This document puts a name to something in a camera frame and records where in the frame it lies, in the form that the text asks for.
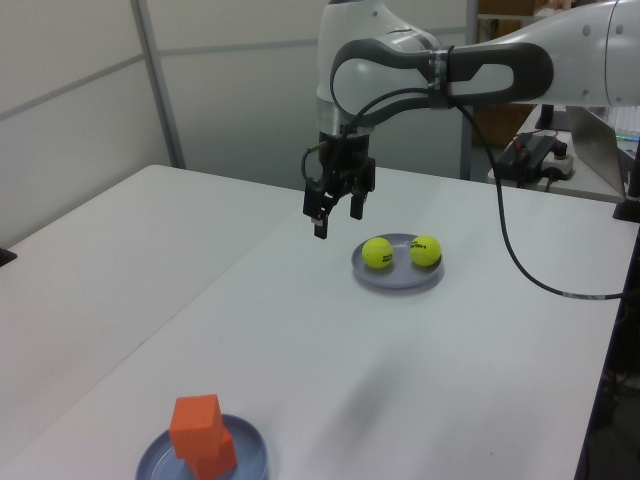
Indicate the orange foam cube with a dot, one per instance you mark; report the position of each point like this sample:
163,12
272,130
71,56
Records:
195,425
220,462

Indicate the black power box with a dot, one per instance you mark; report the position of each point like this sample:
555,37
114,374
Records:
530,160

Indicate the white emergency stop button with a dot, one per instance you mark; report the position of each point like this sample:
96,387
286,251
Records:
560,167

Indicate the grey partition post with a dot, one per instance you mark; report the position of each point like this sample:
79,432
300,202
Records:
466,160

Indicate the black clamped pole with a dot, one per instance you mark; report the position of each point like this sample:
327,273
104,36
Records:
631,210

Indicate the purple plate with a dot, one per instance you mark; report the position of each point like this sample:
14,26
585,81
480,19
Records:
395,277

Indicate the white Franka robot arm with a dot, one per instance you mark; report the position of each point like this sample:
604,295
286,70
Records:
575,50

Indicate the silver laptop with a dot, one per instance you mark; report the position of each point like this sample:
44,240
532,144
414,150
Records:
595,145

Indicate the blue plate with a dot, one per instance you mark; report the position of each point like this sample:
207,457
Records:
250,440

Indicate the yellow tennis ball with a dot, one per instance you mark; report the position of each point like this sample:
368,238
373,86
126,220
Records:
425,251
376,252

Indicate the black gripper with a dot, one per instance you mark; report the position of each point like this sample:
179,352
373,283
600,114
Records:
350,165

